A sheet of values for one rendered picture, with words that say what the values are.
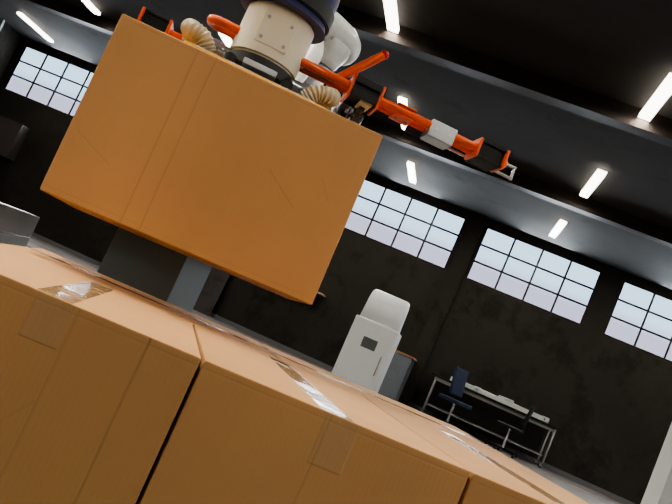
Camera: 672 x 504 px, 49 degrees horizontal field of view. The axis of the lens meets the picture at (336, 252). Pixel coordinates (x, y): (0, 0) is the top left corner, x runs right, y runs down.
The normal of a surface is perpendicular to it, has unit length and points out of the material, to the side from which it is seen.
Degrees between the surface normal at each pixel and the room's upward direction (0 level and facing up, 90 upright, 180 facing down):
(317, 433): 90
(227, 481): 90
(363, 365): 90
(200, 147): 90
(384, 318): 71
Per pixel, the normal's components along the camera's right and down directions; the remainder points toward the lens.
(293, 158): 0.18, -0.04
